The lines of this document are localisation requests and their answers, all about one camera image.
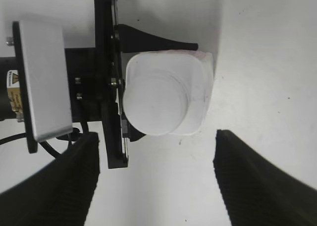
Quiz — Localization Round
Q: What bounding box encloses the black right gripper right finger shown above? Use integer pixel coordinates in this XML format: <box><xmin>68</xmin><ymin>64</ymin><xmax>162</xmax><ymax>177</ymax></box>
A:
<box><xmin>213</xmin><ymin>130</ymin><xmax>317</xmax><ymax>226</ymax></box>

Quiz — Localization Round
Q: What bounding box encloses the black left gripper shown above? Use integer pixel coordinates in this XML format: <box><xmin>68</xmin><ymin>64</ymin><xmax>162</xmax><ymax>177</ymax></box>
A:
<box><xmin>65</xmin><ymin>0</ymin><xmax>198</xmax><ymax>169</ymax></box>

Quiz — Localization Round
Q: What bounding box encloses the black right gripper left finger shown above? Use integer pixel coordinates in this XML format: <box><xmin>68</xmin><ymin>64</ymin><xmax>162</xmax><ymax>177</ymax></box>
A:
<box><xmin>0</xmin><ymin>132</ymin><xmax>100</xmax><ymax>226</ymax></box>

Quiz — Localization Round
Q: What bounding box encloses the white screw bottle cap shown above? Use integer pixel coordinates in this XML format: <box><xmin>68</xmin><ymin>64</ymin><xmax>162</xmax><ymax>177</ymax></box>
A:
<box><xmin>123</xmin><ymin>74</ymin><xmax>189</xmax><ymax>136</ymax></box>

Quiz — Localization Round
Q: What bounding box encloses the white yili changqing yogurt bottle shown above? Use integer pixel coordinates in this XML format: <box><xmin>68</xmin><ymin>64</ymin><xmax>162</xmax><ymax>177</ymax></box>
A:
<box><xmin>123</xmin><ymin>50</ymin><xmax>214</xmax><ymax>136</ymax></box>

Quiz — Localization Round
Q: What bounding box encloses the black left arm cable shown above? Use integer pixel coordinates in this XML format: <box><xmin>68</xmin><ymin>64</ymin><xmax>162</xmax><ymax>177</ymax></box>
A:
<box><xmin>0</xmin><ymin>121</ymin><xmax>90</xmax><ymax>160</ymax></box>

